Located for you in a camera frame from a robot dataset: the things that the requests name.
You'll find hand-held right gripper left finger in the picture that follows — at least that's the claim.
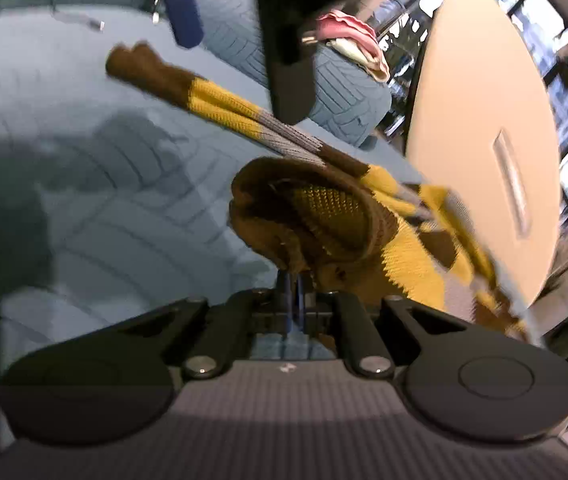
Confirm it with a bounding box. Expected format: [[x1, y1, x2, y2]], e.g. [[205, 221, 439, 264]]
[[114, 270, 295, 381]]

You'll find blue quilted sofa cushion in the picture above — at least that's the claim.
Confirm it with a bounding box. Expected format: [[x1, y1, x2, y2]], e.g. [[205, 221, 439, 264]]
[[188, 0, 393, 149]]

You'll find pink and white cloth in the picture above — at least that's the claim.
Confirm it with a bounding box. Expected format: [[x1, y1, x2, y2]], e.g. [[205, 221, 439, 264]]
[[313, 9, 391, 84]]

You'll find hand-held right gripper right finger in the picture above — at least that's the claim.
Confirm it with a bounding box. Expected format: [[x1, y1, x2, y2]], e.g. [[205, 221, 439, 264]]
[[297, 271, 470, 381]]

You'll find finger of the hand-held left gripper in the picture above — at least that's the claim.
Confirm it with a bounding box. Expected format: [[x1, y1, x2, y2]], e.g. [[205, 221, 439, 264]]
[[258, 0, 323, 127], [160, 0, 205, 49]]

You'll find yellow brown grey knit sweater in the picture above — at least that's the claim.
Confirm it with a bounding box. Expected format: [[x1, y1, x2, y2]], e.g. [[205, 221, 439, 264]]
[[105, 42, 547, 347]]

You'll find beige oval chair back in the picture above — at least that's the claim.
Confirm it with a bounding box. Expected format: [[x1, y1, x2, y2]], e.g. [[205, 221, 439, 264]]
[[405, 0, 563, 311]]

